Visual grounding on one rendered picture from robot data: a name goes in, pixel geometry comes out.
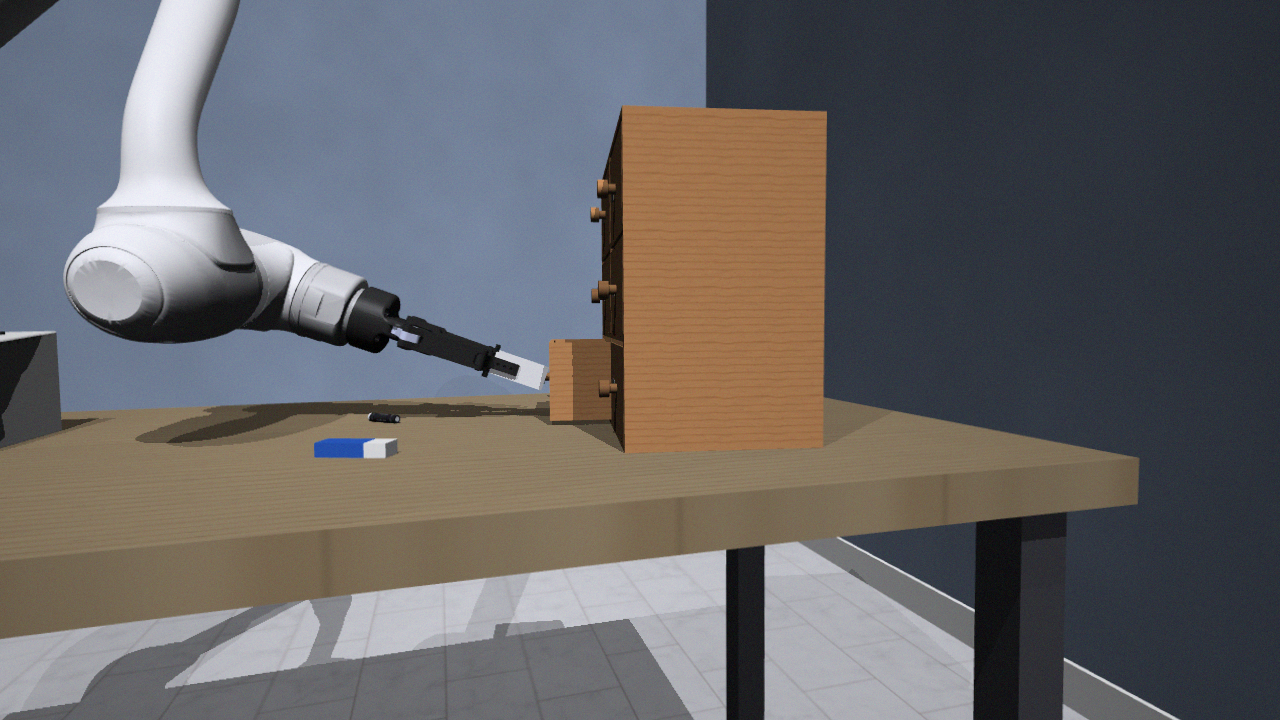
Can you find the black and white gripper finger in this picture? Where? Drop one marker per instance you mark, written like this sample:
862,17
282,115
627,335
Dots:
496,349
440,345

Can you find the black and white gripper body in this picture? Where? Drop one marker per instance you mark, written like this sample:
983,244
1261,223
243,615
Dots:
373,315

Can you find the brown wooden drawer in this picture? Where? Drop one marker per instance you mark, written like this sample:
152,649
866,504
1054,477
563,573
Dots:
616,387
615,289
605,216
615,186
606,302
575,368

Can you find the brown wooden chest of drawers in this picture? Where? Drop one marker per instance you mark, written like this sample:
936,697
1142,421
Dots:
723,225

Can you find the white and blue eraser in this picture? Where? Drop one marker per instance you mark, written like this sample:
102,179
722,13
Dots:
355,448

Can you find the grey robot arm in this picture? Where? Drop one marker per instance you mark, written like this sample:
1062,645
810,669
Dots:
168,262

